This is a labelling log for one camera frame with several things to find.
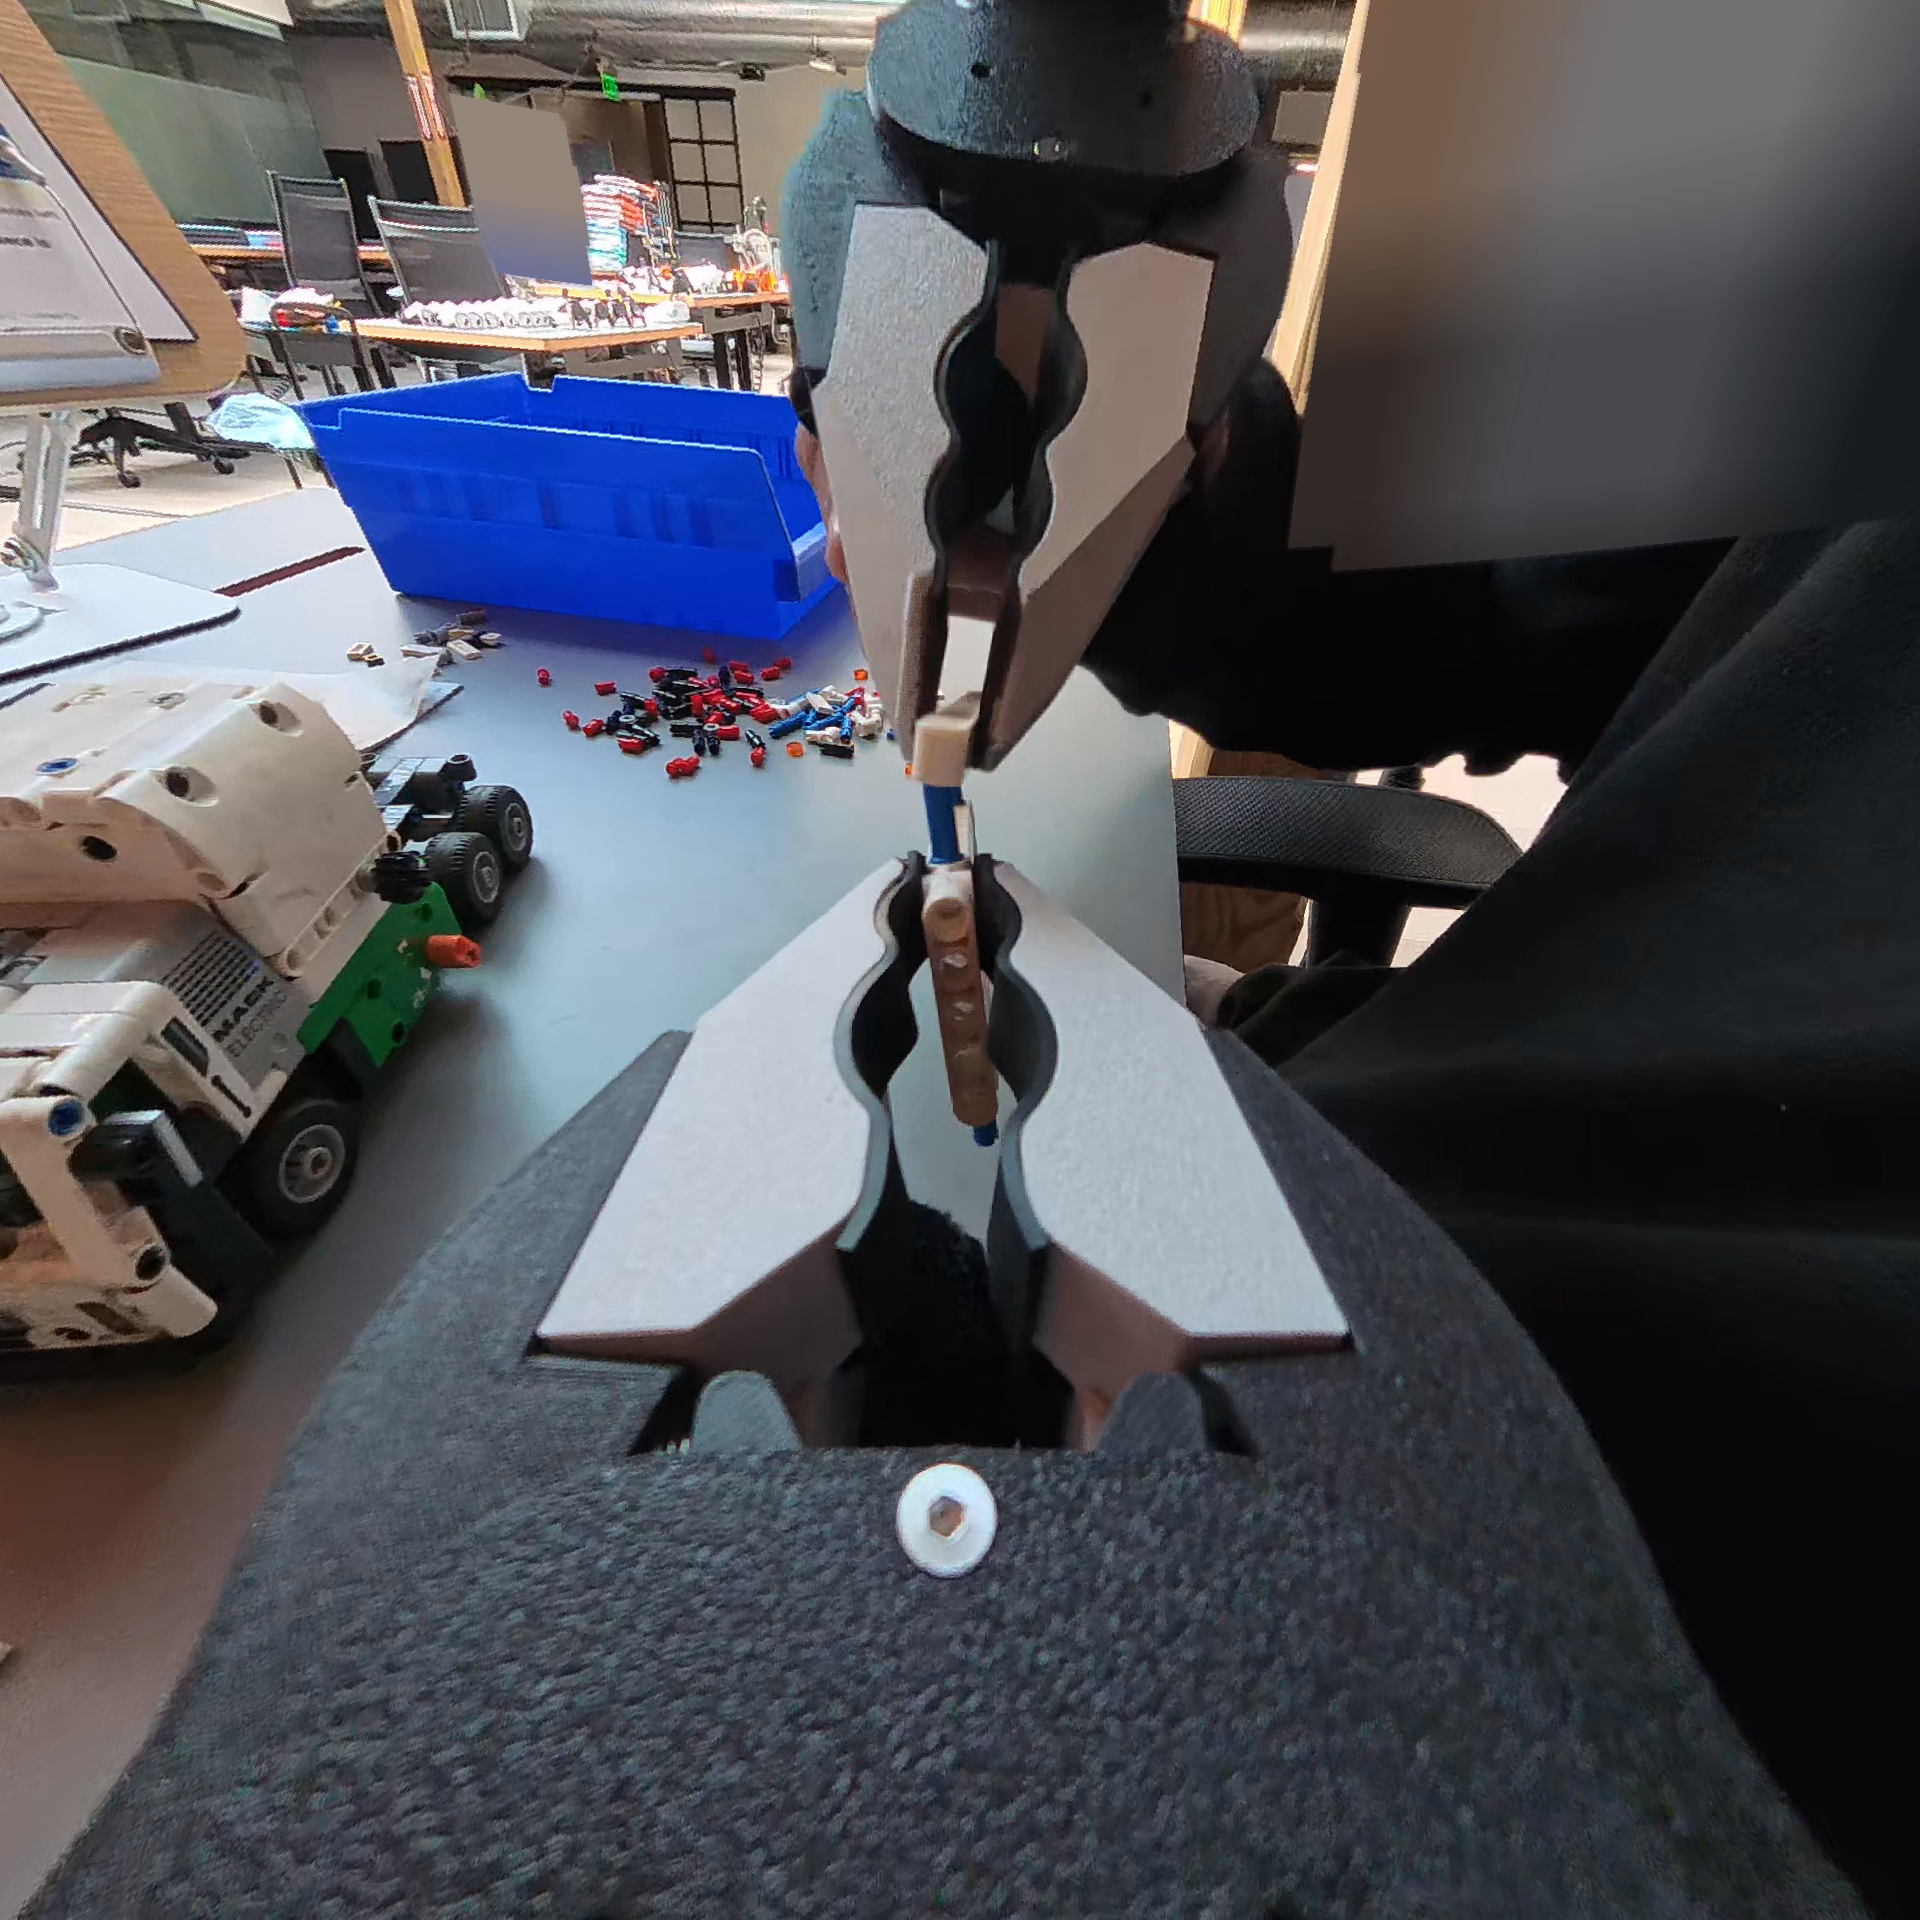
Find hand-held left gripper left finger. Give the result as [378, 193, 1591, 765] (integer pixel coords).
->
[534, 854, 926, 1445]

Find person's right hand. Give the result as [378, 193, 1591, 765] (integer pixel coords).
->
[796, 421, 857, 600]

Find black office chair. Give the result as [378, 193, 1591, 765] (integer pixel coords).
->
[367, 195, 508, 320]
[270, 172, 380, 324]
[1171, 765, 1525, 977]

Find white and green lego truck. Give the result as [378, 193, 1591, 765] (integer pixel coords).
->
[0, 674, 537, 1353]

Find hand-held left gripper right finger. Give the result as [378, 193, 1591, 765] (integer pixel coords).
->
[977, 854, 1353, 1445]

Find wooden workbench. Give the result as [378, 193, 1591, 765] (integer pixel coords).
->
[353, 293, 707, 395]

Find blue plastic bin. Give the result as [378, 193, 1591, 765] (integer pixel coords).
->
[292, 373, 846, 618]

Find white lego beam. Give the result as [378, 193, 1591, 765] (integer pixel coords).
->
[913, 521, 1037, 793]

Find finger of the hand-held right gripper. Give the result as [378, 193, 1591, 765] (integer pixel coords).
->
[979, 244, 1221, 773]
[825, 198, 994, 754]

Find tan and brown lego pieces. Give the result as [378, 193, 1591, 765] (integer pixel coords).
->
[345, 608, 506, 670]

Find white lego beam assembly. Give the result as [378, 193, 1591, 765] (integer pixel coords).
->
[919, 779, 1003, 1154]

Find stack of colourful boxes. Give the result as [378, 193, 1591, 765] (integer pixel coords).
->
[582, 172, 676, 274]

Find pile of red black pins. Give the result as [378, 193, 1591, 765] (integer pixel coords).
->
[533, 644, 898, 784]

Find wooden sign on white stand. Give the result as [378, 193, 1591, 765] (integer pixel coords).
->
[0, 0, 250, 683]

